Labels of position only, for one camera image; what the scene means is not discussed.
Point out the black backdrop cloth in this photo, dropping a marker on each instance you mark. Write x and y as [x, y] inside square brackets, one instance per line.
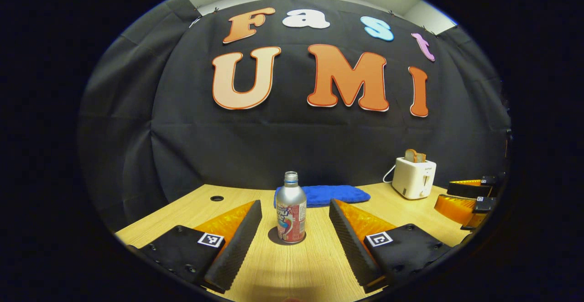
[292, 142]

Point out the dark round coaster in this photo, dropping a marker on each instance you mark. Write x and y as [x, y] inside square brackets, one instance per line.
[272, 237]

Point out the blue folded cloth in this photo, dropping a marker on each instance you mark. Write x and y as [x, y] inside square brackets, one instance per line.
[337, 195]

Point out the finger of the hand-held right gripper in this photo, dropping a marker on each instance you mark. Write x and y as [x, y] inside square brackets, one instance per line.
[456, 208]
[470, 189]

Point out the toast slice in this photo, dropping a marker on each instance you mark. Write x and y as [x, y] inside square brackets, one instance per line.
[414, 156]

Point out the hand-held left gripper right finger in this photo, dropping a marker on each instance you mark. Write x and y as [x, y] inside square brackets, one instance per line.
[351, 247]

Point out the white toaster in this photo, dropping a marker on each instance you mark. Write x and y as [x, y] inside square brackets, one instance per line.
[410, 179]

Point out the silver water bottle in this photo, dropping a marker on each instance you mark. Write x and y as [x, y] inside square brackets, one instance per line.
[290, 201]

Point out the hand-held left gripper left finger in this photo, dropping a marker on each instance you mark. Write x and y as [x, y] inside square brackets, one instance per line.
[237, 247]

